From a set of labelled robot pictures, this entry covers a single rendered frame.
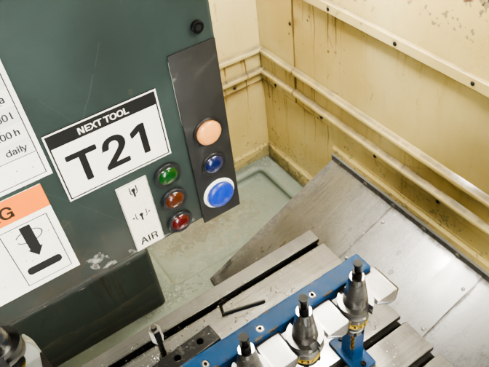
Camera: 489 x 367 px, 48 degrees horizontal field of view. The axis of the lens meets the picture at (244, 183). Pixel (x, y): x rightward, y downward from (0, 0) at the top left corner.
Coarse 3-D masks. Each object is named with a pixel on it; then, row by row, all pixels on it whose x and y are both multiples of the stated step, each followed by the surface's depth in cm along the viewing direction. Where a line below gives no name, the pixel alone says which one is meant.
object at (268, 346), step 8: (272, 336) 92; (280, 336) 92; (256, 344) 92; (264, 344) 91; (272, 344) 91; (280, 344) 91; (264, 352) 90; (272, 352) 90; (280, 352) 90; (288, 352) 90; (296, 352) 90; (272, 360) 89; (280, 360) 89; (288, 360) 89; (296, 360) 89
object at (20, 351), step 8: (8, 328) 81; (16, 336) 80; (16, 344) 79; (24, 344) 81; (8, 352) 78; (16, 352) 79; (24, 352) 80; (0, 360) 78; (8, 360) 78; (16, 360) 79
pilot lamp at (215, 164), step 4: (216, 156) 53; (212, 160) 53; (216, 160) 53; (220, 160) 53; (208, 164) 53; (212, 164) 53; (216, 164) 53; (220, 164) 54; (208, 168) 53; (212, 168) 53; (216, 168) 54; (208, 172) 54; (212, 172) 54
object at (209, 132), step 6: (210, 120) 50; (204, 126) 50; (210, 126) 50; (216, 126) 50; (198, 132) 50; (204, 132) 50; (210, 132) 50; (216, 132) 51; (198, 138) 50; (204, 138) 50; (210, 138) 51; (216, 138) 51; (204, 144) 51
